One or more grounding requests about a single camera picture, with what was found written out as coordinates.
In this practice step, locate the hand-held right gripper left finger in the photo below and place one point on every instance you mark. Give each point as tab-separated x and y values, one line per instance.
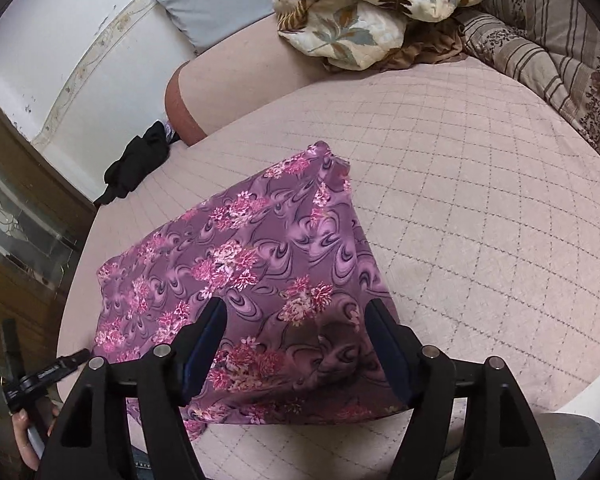
206	342

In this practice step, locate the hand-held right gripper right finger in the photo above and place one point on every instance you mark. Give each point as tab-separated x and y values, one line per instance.
389	345

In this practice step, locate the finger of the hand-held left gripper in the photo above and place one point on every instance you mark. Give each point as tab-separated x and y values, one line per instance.
72	361

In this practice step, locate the purple floral shirt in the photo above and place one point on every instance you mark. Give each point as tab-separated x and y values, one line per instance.
280	240

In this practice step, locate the person's left hand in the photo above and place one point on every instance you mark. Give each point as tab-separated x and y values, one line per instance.
24	440

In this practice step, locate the wooden door with glass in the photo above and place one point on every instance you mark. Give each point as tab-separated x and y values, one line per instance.
15	220

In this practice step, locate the pink quilted bed cover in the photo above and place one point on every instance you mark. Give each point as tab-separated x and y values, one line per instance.
480	210

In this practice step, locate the black cloth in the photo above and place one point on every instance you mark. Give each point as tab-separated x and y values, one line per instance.
137	160

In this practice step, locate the grey cloth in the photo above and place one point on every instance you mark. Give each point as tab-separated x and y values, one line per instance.
570	445

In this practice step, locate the pink bolster with brown end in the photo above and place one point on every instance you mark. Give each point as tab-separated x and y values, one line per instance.
240	70

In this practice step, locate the brown cloth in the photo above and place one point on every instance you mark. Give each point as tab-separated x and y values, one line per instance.
430	47

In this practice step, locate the striped floral quilt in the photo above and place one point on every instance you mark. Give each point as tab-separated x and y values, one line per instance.
555	55

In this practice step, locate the cream floral blanket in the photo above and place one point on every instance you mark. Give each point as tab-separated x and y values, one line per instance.
380	10

